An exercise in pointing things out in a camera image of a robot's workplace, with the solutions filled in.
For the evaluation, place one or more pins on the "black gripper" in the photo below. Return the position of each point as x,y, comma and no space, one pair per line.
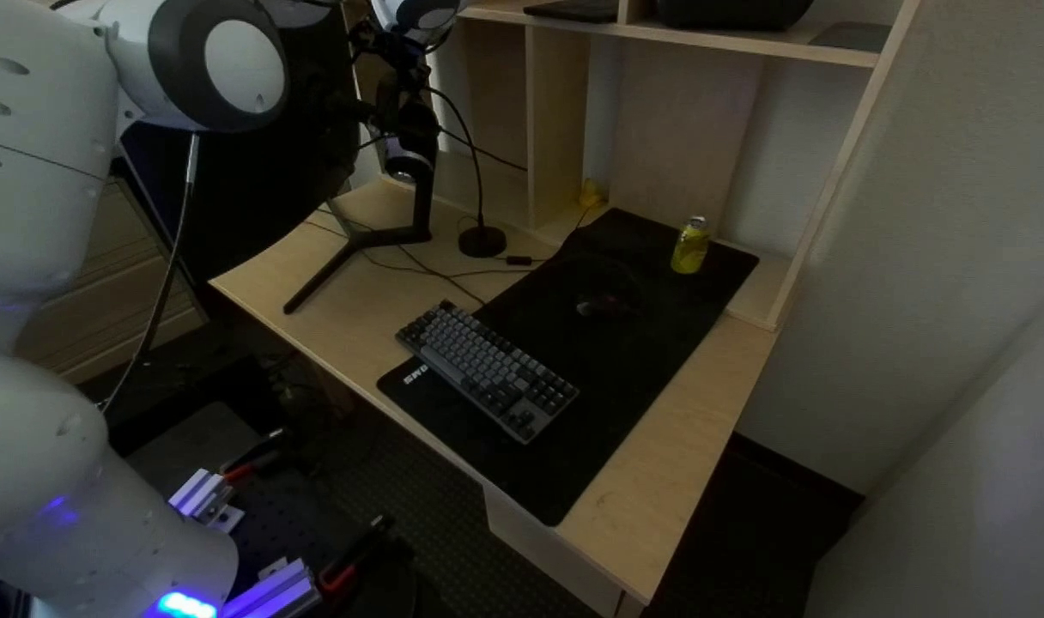
390,56

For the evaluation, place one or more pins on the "yellow green soda can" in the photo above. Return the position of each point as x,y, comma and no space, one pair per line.
690,246

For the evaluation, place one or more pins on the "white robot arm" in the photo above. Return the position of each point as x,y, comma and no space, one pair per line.
41,227

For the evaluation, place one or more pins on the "black curved monitor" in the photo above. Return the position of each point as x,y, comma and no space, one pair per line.
284,183

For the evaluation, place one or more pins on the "black desk mat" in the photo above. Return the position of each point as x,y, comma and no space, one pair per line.
568,466

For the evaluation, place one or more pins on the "light wooden shelf unit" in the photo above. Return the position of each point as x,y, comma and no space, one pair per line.
561,139

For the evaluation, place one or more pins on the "small yellow object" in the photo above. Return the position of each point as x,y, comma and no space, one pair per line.
591,199

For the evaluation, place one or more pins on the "flat black device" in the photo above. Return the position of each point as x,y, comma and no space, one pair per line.
573,8

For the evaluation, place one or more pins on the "black computer mouse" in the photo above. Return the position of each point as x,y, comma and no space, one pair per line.
595,306

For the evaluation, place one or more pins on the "grey mechanical keyboard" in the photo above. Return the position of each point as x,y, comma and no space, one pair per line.
490,370

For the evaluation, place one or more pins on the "black device on shelf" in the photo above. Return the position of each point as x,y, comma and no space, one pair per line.
729,14

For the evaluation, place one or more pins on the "blue lit electronics box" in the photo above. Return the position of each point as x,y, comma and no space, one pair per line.
270,587
206,498

